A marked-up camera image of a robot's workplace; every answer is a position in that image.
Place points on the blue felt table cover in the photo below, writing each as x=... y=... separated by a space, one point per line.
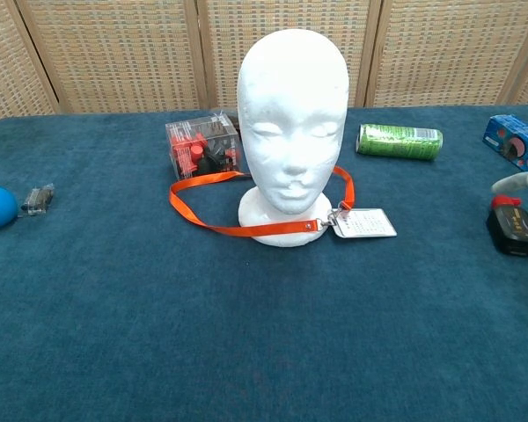
x=202 y=329

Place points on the black ink bottle red cap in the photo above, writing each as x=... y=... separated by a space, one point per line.
x=515 y=230

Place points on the clear box red black pieces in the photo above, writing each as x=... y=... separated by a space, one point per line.
x=198 y=154

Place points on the white badge card holder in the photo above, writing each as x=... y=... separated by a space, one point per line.
x=365 y=223

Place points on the white foam mannequin head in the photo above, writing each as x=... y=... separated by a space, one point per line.
x=290 y=132

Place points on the green drink can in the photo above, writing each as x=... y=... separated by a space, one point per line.
x=396 y=141

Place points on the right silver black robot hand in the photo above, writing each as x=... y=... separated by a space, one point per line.
x=515 y=181

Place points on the blue cookie box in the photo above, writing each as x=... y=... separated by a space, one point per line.
x=521 y=140

